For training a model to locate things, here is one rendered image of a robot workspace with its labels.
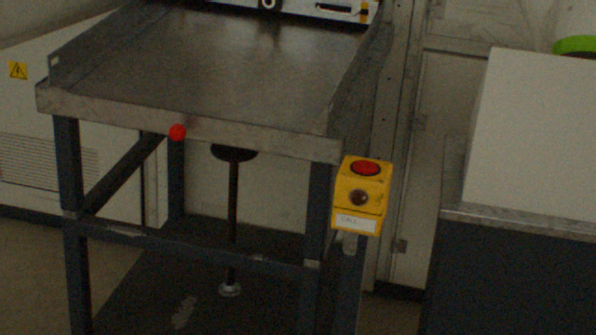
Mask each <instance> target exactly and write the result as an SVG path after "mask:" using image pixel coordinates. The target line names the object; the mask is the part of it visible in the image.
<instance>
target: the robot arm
mask: <svg viewBox="0 0 596 335"><path fill-rule="evenodd" d="M518 3H519V5H520V8H521V12H522V14H523V16H524V19H525V21H526V24H528V26H527V28H529V31H530V34H531V36H532V39H533V42H534V45H535V50H536V52H538V53H545V54H552V55H560V56H566V57H573V58H580V59H588V60H596V0H518Z"/></svg>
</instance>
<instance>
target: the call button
mask: <svg viewBox="0 0 596 335"><path fill-rule="evenodd" d="M353 169H355V170H356V171H357V172H359V173H363V174H373V173H375V172H376V171H377V170H378V166H377V165H375V163H373V162H371V161H358V162H357V163H355V164H354V165H353Z"/></svg>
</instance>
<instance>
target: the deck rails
mask: <svg viewBox="0 0 596 335"><path fill-rule="evenodd" d="M182 1H184V0H130V1H128V2H127V3H126V4H125V5H123V6H122V7H119V8H117V9H116V10H114V11H113V12H111V13H110V14H108V15H107V16H105V17H104V18H102V19H101V20H99V21H97V22H96V23H94V24H93V25H91V27H90V28H87V29H86V30H85V31H84V32H82V33H80V34H79V35H77V36H76V37H74V38H73V39H71V40H70V41H68V42H67V43H65V44H64V45H62V46H61V47H58V48H57V49H55V50H54V51H52V52H51V53H49V54H48V55H47V75H48V86H47V88H51V89H57V90H63V91H66V90H68V89H69V88H70V87H72V86H73V85H74V84H76V83H77V82H78V81H80V80H81V79H82V78H84V77H86V76H87V75H88V74H90V73H91V72H93V71H94V70H95V69H96V68H98V67H99V66H100V65H102V64H103V63H104V62H106V61H107V60H108V59H110V58H111V57H112V55H114V54H115V53H116V52H117V51H119V50H120V49H121V48H123V47H124V46H126V45H127V44H128V43H129V42H131V41H132V40H133V39H135V38H136V37H137V36H138V35H140V34H141V33H143V32H144V31H145V30H147V29H149V28H150V27H151V26H153V25H154V24H155V23H157V22H158V21H159V19H161V18H162V17H163V16H165V15H166V14H167V13H169V12H170V11H171V10H172V9H174V8H175V7H176V6H178V5H179V4H180V3H181V2H182ZM384 7H385V0H383V2H382V3H381V5H380V6H379V8H378V10H377V12H376V15H375V16H374V18H373V20H372V23H371V25H370V24H368V25H367V26H366V28H365V30H364V32H362V34H361V35H360V37H359V40H358V42H357V43H356V44H355V47H354V49H353V51H352V53H351V54H350V56H349V58H348V60H347V62H346V63H345V66H344V68H343V70H342V71H341V72H340V74H339V76H338V78H337V79H336V81H335V84H334V86H333V88H332V90H331V92H330V94H329V96H328V98H327V99H325V101H324V102H323V104H322V106H321V107H320V109H319V111H318V114H317V115H316V117H315V120H314V122H313V124H312V126H311V127H310V129H309V130H308V132H307V134H311V135H316V136H321V137H328V138H329V137H330V135H331V133H332V130H333V128H334V126H335V124H336V122H337V120H338V117H339V115H340V113H341V112H342V110H343V107H344V105H345V102H346V100H347V98H348V96H349V94H350V92H351V90H352V88H353V86H354V85H355V83H356V80H357V78H358V76H359V73H360V71H361V69H362V67H363V65H365V63H366V61H367V59H368V58H369V56H370V54H371V52H372V50H373V46H374V44H375V42H376V40H377V38H378V36H379V34H380V32H381V30H382V28H383V26H384V23H383V17H384ZM55 57H57V61H58V62H57V63H55V64H54V65H52V66H51V60H52V59H54V58H55Z"/></svg>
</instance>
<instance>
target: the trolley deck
mask: <svg viewBox="0 0 596 335"><path fill-rule="evenodd" d="M367 25H368V24H362V23H355V22H349V21H343V20H331V19H323V18H317V17H310V16H304V15H298V14H291V13H284V11H275V10H268V9H261V8H258V7H245V6H239V5H232V4H226V3H219V2H212V1H206V0H184V1H182V2H181V3H180V4H179V5H178V6H176V7H175V8H174V9H172V10H171V11H170V12H169V13H167V14H166V15H165V16H163V17H162V18H161V19H159V21H158V22H157V23H155V24H154V25H153V26H151V27H150V28H149V29H147V30H145V31H144V32H143V33H141V34H140V35H138V36H137V37H136V38H135V39H133V40H132V41H131V42H129V43H128V44H127V45H126V46H124V47H123V48H121V49H120V50H119V51H117V52H116V53H115V54H114V55H112V57H111V58H110V59H108V60H107V61H106V62H104V63H103V64H102V65H100V66H99V67H98V68H96V69H95V70H94V71H93V72H91V73H90V74H88V75H87V76H86V77H84V78H82V79H81V80H80V81H78V82H77V83H76V84H74V85H73V86H72V87H70V88H69V89H68V90H66V91H63V90H57V89H51V88H47V86H48V75H47V76H46V77H44V78H43V79H41V80H40V81H39V82H37V83H36V84H34V86H35V97H36V107H37V112H39V113H44V114H54V115H60V116H65V117H71V118H75V119H81V120H88V121H92V122H98V123H102V124H103V125H108V126H114V127H123V128H129V129H135V130H139V131H146V132H151V133H156V134H161V135H167V136H168V135H169V128H170V127H171V126H172V125H174V124H181V125H182V124H185V125H186V131H187V133H186V136H185V139H188V140H194V141H204V142H208V143H215V144H220V145H225V146H231V147H236V148H241V149H246V150H253V151H257V152H263V153H268V154H278V155H283V156H289V157H294V159H300V160H304V161H310V162H315V163H320V164H327V165H332V166H337V167H340V166H341V164H342V162H343V159H344V156H345V152H346V150H347V148H348V146H349V143H350V142H351V140H352V137H353V135H354V133H355V130H356V128H357V126H358V123H359V120H360V118H361V115H362V113H363V111H364V108H366V106H367V104H368V101H369V99H370V97H371V95H372V93H373V90H374V87H375V85H376V82H377V79H378V77H379V75H380V73H381V71H382V69H383V67H384V64H385V62H386V58H387V56H388V54H389V51H390V49H391V47H392V39H393V32H394V25H393V26H388V25H384V26H383V28H382V30H381V32H380V34H379V36H378V38H377V40H376V42H375V44H374V46H373V49H372V52H371V54H370V56H369V58H368V59H367V61H366V63H365V65H363V67H362V69H361V71H360V73H359V76H358V78H357V80H356V83H355V85H354V86H353V88H352V90H351V92H350V94H349V96H348V98H347V100H346V102H345V105H344V107H343V110H342V112H341V113H340V115H339V117H338V120H337V122H336V124H335V126H334V128H333V130H332V133H331V135H330V137H329V138H328V137H321V136H316V135H311V134H307V132H308V130H309V129H310V127H311V126H312V124H313V122H314V120H315V117H316V115H317V114H318V111H319V109H320V107H321V106H322V104H323V102H324V101H325V99H327V98H328V96H329V94H330V92H331V90H332V88H333V86H334V84H335V81H336V79H337V78H338V76H339V74H340V72H341V71H342V70H343V68H344V66H345V63H346V62H347V60H348V58H349V56H350V54H351V53H352V51H353V49H354V47H355V44H356V43H357V42H358V40H359V37H360V35H361V34H362V32H364V30H365V28H366V26H367Z"/></svg>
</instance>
